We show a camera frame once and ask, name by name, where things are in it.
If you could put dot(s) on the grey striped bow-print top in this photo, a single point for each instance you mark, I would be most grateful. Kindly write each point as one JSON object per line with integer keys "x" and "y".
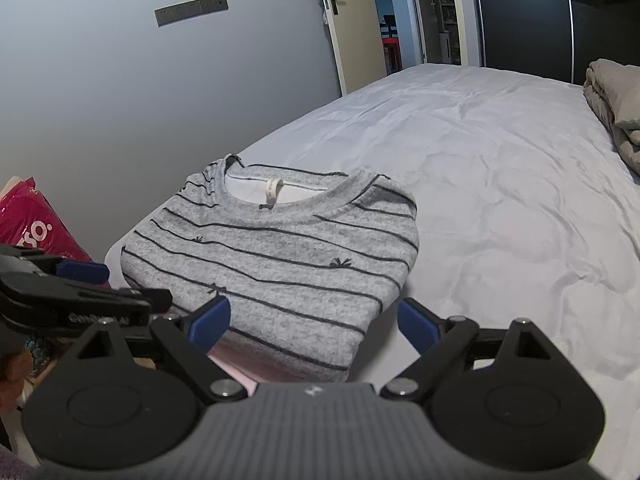
{"x": 280, "y": 260}

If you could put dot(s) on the red stool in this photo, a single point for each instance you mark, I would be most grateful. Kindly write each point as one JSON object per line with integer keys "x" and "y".
{"x": 392, "y": 52}

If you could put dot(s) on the bed with pale sheet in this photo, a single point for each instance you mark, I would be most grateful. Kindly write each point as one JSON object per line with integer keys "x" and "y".
{"x": 500, "y": 185}

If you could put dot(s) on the grey folded duvet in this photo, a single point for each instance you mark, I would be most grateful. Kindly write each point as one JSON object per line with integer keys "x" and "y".
{"x": 607, "y": 95}

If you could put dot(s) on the red plastic packet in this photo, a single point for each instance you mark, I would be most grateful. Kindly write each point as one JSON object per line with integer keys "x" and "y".
{"x": 35, "y": 225}

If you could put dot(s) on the black sliding wardrobe door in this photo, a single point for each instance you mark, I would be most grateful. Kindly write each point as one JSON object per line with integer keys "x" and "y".
{"x": 530, "y": 25}

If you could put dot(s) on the beige room door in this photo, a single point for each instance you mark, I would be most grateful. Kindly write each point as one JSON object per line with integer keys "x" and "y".
{"x": 355, "y": 30}

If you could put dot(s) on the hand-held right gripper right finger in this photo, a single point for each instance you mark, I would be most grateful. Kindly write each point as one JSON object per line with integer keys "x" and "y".
{"x": 417, "y": 325}

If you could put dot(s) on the purple fleece clothing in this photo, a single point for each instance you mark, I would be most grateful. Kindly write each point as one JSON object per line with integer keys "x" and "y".
{"x": 12, "y": 465}

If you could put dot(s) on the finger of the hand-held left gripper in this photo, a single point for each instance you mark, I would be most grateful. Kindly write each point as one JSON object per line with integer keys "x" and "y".
{"x": 82, "y": 271}
{"x": 90, "y": 305}

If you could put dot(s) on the folded pink garment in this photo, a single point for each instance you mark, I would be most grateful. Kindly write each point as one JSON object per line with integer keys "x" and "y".
{"x": 235, "y": 370}

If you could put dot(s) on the grey wall switch panel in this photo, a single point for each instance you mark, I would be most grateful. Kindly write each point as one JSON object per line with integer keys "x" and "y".
{"x": 191, "y": 9}

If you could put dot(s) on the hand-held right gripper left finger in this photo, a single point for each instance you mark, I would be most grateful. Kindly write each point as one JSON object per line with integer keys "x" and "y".
{"x": 210, "y": 321}

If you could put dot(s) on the grey pillow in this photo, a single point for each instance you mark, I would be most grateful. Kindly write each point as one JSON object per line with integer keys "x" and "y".
{"x": 631, "y": 110}

